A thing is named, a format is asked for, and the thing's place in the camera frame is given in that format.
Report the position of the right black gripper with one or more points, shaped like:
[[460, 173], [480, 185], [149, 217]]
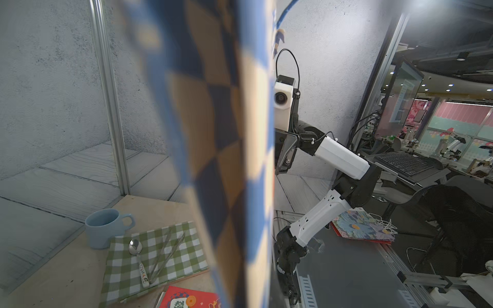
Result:
[[285, 150]]

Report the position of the blue checkered paper bag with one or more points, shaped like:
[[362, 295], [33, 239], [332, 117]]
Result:
[[209, 68]]

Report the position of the red and white paper bag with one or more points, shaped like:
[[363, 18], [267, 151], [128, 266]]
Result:
[[177, 297]]

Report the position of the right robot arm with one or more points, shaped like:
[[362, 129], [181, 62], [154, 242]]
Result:
[[353, 188]]

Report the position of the colourful flat paper bags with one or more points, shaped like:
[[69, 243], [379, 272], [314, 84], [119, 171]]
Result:
[[357, 224]]

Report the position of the black keyboard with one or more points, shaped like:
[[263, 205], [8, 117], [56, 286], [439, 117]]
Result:
[[406, 164]]

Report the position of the computer monitor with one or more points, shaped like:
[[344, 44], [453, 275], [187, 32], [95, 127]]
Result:
[[404, 86]]

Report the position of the metal spoon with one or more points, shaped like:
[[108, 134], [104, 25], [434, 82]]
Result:
[[135, 248]]

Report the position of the black office chair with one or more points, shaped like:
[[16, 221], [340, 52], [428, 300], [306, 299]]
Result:
[[462, 208]]

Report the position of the light blue mug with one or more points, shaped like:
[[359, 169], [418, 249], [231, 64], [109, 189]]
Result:
[[105, 224]]

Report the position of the green checkered cloth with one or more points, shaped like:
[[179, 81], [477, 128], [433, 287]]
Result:
[[122, 282]]

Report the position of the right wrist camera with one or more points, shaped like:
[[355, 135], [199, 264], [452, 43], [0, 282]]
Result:
[[284, 97]]

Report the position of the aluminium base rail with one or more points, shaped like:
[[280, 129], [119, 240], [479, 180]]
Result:
[[338, 272]]

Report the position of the right metal frame post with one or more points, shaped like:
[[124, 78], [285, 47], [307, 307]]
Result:
[[110, 93]]

